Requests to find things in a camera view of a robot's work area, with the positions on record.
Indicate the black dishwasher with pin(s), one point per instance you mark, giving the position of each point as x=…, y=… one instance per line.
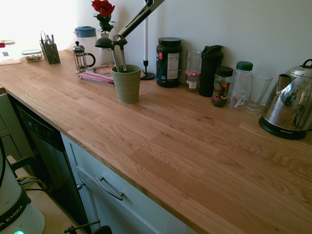
x=48, y=151

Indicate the black kettle base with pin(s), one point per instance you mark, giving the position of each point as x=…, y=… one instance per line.
x=280, y=130

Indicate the red rose with green leaves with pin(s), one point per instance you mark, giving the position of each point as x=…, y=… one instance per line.
x=103, y=8

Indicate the glass food container with snacks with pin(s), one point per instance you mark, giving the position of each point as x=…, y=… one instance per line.
x=31, y=55

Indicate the clear pitcher with blue lid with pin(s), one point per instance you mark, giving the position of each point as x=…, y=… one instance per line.
x=85, y=35

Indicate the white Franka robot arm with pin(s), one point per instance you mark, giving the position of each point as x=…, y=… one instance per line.
x=12, y=195

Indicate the glass french press coffee maker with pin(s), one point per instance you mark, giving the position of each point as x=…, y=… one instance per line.
x=81, y=59

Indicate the black shaker bottle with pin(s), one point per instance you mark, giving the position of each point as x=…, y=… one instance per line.
x=209, y=73

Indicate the clear footed drinking glass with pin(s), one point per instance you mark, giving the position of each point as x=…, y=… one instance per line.
x=258, y=90

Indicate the black candle holder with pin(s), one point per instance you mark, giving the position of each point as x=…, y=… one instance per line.
x=147, y=74

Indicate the clear bottle with green lid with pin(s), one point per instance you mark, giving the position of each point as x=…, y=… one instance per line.
x=240, y=85

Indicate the grey-green perforated cutlery caddy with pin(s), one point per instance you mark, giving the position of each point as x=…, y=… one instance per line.
x=51, y=54

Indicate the red checkered cookbook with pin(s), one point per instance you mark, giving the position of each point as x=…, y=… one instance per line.
x=100, y=74

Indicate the round silver cabinet knob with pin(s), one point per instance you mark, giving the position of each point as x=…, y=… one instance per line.
x=80, y=185

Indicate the glass jar with gingham band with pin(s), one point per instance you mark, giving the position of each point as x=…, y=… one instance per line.
x=193, y=73

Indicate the black protein powder tub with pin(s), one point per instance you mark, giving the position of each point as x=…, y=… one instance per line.
x=168, y=63

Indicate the white flower vase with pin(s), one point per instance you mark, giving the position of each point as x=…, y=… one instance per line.
x=105, y=54

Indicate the spice jar with black lid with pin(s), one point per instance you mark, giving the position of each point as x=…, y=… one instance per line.
x=221, y=87

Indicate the pale green side cabinet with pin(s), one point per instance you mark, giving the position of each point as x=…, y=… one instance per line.
x=11, y=131

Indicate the white container with red clip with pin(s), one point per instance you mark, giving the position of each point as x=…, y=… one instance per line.
x=6, y=51

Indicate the tall white candle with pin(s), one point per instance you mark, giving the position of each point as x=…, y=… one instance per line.
x=146, y=39

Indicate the shiny steel electric kettle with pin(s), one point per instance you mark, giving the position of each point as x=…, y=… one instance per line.
x=290, y=100

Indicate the pale green cabinet drawer front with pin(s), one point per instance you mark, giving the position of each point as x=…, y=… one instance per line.
x=136, y=195

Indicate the green ribbed utensil holder cup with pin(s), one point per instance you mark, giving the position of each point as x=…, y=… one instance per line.
x=128, y=84

